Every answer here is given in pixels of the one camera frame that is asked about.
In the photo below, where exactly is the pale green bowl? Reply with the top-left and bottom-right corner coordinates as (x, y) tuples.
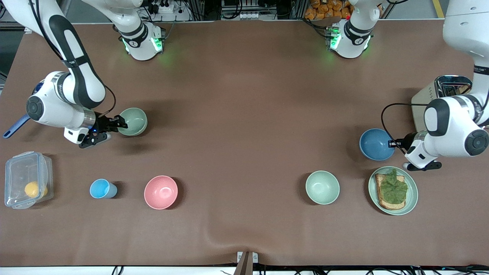
(117, 107), (148, 137)
(306, 170), (340, 205)

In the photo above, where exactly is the blue bowl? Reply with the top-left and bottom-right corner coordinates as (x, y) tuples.
(359, 128), (396, 161)

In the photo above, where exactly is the pink bowl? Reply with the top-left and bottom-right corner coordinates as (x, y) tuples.
(144, 175), (178, 210)

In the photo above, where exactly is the green lettuce leaf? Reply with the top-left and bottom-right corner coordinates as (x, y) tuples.
(380, 168), (408, 204)

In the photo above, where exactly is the beige and chrome toaster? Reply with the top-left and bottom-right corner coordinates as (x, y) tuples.
(411, 75), (475, 132)

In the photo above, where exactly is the pale green plate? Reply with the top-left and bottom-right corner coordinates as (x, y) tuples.
(368, 166), (418, 216)

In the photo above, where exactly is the brown bread slice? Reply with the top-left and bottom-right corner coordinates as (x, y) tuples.
(374, 173), (406, 210)

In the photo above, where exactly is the light blue cup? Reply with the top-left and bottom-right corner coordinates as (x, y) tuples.
(90, 179), (118, 199)

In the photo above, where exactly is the yellow lemon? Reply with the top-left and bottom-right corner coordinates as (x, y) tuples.
(24, 181), (48, 199)

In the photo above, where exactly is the clear plastic lidded container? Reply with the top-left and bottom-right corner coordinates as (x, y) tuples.
(5, 151), (54, 210)

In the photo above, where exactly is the white power strip with plugs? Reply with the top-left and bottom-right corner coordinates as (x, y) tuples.
(147, 0), (191, 22)

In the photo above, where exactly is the brown table mat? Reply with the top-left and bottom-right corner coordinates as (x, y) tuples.
(0, 20), (489, 267)

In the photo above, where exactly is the bag of orange snacks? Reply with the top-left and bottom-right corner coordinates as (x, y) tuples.
(304, 0), (352, 21)

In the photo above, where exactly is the white empty power strip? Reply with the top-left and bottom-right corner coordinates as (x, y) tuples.
(221, 11), (261, 21)

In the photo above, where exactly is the right arm wrist camera bar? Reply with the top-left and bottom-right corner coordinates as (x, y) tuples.
(79, 131), (112, 149)

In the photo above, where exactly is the arm wrist camera bar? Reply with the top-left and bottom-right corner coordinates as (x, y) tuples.
(403, 161), (443, 171)
(79, 131), (112, 149)

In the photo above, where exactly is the left arm wrist camera bar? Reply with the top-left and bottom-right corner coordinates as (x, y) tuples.
(403, 161), (443, 171)

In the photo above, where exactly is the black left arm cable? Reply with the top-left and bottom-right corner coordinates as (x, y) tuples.
(381, 102), (429, 155)

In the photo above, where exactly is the black pot with blue handle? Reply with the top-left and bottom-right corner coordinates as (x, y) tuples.
(3, 113), (31, 139)

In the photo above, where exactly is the metal table edge bracket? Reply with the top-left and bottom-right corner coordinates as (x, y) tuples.
(237, 251), (259, 275)

